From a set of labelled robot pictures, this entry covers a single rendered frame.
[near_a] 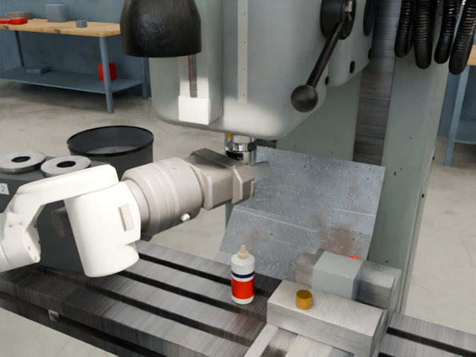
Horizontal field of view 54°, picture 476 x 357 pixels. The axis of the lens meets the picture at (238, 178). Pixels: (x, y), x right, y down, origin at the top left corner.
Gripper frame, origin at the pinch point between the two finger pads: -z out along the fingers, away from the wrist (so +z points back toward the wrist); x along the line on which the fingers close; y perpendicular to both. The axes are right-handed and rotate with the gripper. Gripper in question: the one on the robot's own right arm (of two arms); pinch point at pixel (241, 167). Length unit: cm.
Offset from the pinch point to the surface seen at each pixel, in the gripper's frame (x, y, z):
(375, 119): 1.3, 0.5, -38.8
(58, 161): 37.6, 7.0, 12.5
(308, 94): -16.5, -15.0, 6.0
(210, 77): -6.3, -15.9, 10.8
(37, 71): 580, 96, -185
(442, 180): 87, 120, -297
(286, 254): 9.1, 29.5, -22.6
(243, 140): -1.9, -5.1, 1.4
